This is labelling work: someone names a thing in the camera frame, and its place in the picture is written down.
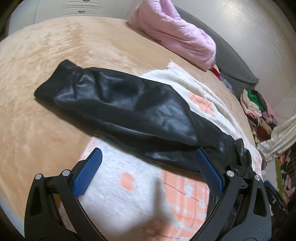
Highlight black leather jacket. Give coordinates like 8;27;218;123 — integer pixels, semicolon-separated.
34;60;253;177

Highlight dark rack with clothes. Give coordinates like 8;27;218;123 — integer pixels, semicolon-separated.
279;145;295;203

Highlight pile of folded clothes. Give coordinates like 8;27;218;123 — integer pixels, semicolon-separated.
239;89;278;144

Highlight clothes beside pink duvet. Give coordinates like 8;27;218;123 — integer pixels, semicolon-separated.
210;66;234;94

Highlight green ledge cover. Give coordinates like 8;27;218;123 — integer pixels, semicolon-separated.
275;158;284;198

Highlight cream satin curtain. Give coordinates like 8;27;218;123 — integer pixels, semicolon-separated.
256;114;295;162

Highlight tan bed cover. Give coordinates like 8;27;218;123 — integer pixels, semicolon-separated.
1;16;256;218

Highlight white orange patterned blanket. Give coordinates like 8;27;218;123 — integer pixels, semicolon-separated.
65;62;262;240

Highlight grey quilted headboard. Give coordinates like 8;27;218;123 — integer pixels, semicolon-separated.
176;7;259;98

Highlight white wardrobe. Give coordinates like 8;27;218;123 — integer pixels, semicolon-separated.
10;1;141;25

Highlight pink rolled duvet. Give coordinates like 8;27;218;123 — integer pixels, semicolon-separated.
128;1;216;71

